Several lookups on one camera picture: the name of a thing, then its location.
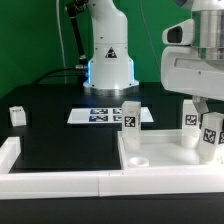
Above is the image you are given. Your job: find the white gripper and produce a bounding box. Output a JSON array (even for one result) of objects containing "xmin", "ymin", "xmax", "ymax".
[{"xmin": 161, "ymin": 18, "xmax": 224, "ymax": 129}]

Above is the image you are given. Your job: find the white square tabletop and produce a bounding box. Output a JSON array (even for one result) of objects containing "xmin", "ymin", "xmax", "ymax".
[{"xmin": 117, "ymin": 129, "xmax": 224, "ymax": 171}]

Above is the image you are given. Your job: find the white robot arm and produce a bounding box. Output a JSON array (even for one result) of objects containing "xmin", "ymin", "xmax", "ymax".
[{"xmin": 66, "ymin": 0, "xmax": 224, "ymax": 114}]

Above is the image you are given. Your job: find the white U-shaped fence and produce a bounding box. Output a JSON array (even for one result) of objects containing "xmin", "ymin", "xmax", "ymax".
[{"xmin": 0, "ymin": 137, "xmax": 224, "ymax": 199}]

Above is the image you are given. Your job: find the white AprilTag sheet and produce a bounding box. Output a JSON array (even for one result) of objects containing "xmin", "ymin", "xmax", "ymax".
[{"xmin": 66, "ymin": 106, "xmax": 155, "ymax": 125}]

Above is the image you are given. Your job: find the thin dark cable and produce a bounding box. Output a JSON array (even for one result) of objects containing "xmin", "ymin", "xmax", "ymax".
[{"xmin": 138, "ymin": 0, "xmax": 163, "ymax": 83}]

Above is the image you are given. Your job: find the white hanging cable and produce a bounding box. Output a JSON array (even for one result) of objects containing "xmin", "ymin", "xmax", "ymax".
[{"xmin": 55, "ymin": 0, "xmax": 68, "ymax": 84}]

